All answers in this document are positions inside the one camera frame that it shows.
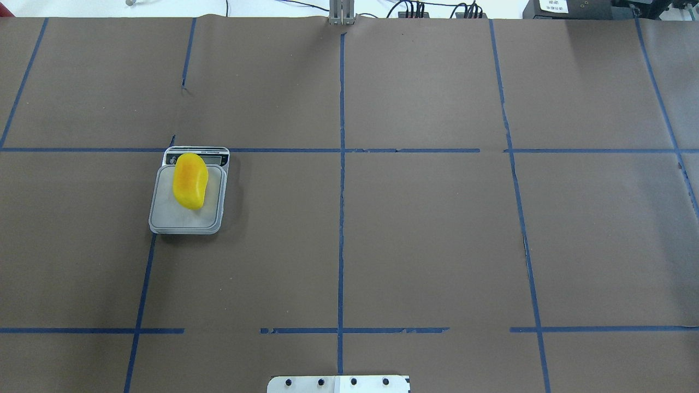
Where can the yellow mango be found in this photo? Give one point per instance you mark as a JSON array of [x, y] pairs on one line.
[[190, 180]]

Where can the silver digital kitchen scale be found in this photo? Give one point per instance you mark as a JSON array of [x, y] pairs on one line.
[[167, 216]]

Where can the white pedestal column base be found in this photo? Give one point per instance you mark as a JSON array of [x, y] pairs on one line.
[[339, 383]]

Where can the aluminium frame post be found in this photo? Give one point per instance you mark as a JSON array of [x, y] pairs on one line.
[[342, 12]]

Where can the black equipment box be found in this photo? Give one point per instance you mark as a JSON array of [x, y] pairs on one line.
[[575, 10]]

